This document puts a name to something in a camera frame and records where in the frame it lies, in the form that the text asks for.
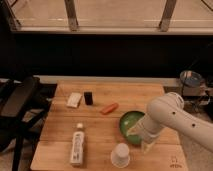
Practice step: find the black chair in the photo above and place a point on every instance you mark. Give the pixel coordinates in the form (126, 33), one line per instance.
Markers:
(22, 105)

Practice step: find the round metal lamp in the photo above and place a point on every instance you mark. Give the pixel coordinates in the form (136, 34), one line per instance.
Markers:
(190, 78)

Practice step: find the orange carrot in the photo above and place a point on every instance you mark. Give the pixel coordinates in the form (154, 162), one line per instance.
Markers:
(110, 108)

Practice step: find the white bottle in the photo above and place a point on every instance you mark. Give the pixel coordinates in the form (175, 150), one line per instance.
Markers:
(77, 150)

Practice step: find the green bowl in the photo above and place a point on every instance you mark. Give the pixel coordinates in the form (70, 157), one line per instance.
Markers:
(126, 122)

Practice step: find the black eraser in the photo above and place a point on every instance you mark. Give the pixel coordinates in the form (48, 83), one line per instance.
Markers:
(88, 98)

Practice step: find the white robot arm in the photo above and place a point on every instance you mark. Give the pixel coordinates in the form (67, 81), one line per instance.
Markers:
(168, 111)

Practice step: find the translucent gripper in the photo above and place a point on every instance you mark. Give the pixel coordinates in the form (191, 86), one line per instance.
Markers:
(147, 134)

